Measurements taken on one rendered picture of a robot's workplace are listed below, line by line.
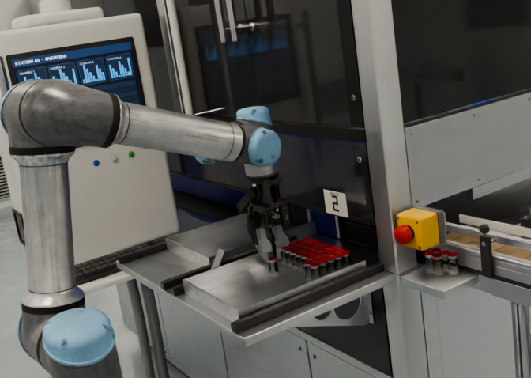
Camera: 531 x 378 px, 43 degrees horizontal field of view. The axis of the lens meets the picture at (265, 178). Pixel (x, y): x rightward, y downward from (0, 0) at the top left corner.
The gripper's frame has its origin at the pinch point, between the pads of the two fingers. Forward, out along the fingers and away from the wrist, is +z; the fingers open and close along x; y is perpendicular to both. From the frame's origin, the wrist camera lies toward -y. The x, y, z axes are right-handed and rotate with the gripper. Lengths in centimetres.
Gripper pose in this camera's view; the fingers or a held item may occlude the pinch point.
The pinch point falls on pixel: (270, 254)
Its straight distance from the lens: 163.1
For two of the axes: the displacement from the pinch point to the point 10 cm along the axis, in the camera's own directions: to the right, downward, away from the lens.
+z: 1.5, 9.6, 2.3
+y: 5.4, 1.2, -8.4
